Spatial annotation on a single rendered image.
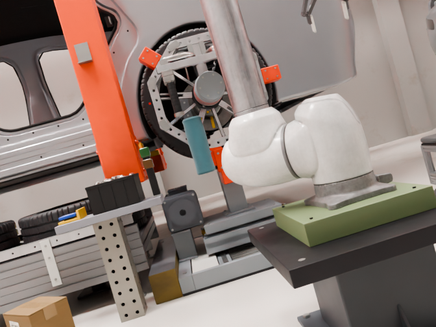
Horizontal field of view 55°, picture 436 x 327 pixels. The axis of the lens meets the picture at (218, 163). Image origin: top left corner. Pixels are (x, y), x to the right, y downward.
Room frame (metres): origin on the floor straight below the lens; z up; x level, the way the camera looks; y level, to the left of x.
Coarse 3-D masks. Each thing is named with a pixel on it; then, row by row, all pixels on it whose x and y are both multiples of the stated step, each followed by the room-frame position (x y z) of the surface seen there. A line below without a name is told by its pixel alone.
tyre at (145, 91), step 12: (180, 36) 2.10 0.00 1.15; (252, 48) 2.13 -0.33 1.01; (144, 84) 2.08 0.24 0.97; (144, 96) 2.08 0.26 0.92; (144, 108) 2.08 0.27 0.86; (156, 120) 2.08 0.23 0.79; (156, 132) 2.08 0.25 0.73; (168, 144) 2.09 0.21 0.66; (180, 144) 2.09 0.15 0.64; (192, 156) 2.10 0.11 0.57
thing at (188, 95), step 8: (216, 64) 2.13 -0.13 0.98; (176, 72) 2.12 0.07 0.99; (160, 80) 2.09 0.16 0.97; (184, 80) 2.12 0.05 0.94; (160, 88) 2.15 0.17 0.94; (192, 88) 2.12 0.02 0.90; (160, 96) 2.12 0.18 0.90; (184, 96) 2.12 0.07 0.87; (192, 96) 2.12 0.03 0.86; (192, 104) 2.12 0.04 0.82; (200, 104) 2.16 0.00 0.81; (216, 104) 2.13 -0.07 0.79; (224, 104) 2.13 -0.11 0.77; (184, 112) 2.12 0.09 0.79; (200, 112) 2.12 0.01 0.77; (216, 112) 2.13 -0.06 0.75; (232, 112) 2.13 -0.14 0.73; (176, 120) 2.11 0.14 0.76; (216, 120) 2.13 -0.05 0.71
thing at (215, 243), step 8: (272, 216) 2.12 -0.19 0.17; (248, 224) 2.09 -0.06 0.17; (256, 224) 2.05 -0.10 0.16; (216, 232) 2.10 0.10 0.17; (224, 232) 2.08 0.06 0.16; (232, 232) 2.04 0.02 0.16; (240, 232) 2.04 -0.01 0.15; (208, 240) 2.03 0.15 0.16; (216, 240) 2.03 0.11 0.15; (224, 240) 2.03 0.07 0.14; (232, 240) 2.03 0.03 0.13; (240, 240) 2.04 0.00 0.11; (248, 240) 2.04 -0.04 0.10; (208, 248) 2.03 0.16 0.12; (216, 248) 2.03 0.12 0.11; (224, 248) 2.03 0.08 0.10
